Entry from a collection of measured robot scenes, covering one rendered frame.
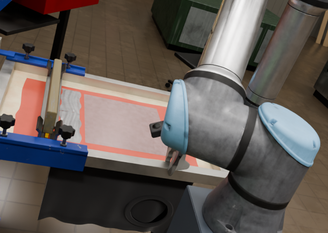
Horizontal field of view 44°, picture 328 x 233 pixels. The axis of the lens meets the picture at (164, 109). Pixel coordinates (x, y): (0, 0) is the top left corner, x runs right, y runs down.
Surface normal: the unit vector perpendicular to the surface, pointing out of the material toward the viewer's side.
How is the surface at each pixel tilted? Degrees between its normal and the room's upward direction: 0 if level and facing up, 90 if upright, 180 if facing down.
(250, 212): 72
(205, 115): 52
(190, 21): 90
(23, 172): 0
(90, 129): 0
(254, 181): 90
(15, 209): 0
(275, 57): 97
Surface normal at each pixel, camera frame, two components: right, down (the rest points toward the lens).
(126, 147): 0.31, -0.85
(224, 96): 0.36, -0.20
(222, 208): -0.68, -0.27
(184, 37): 0.16, 0.48
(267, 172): -0.25, 0.41
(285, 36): -0.58, 0.29
